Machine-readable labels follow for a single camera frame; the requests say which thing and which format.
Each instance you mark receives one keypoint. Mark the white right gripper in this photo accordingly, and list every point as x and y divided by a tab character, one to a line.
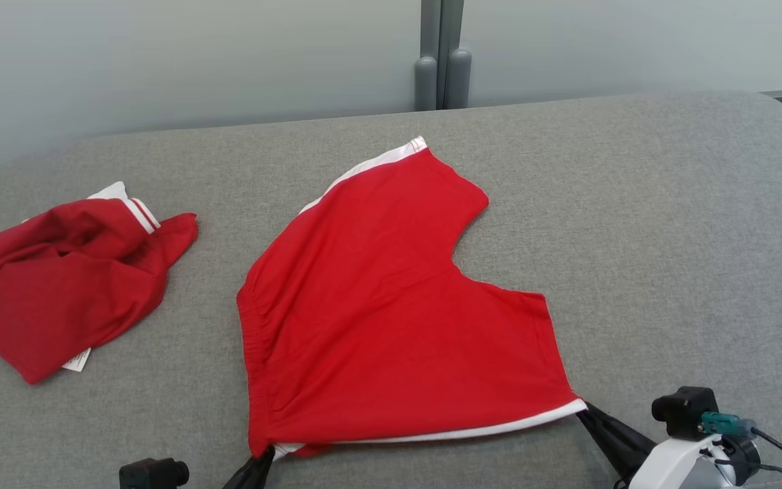
676	468

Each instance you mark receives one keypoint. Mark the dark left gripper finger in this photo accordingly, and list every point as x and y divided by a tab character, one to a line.
263	472
241	479

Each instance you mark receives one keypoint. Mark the red shorts white trim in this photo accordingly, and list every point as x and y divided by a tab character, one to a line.
377	305

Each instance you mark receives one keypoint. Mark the red basketball jersey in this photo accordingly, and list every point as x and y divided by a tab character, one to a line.
58	292

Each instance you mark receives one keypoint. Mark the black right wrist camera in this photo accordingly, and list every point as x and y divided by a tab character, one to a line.
683	411

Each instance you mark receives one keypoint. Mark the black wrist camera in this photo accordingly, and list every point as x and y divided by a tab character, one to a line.
150	475
683	411

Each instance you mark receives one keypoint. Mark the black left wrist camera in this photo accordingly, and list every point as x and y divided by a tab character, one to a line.
150	475

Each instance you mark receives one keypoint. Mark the teal right camera connector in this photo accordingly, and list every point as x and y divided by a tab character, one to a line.
723	423

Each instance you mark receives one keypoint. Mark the grey partition post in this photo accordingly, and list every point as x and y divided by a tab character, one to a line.
426	75
457	75

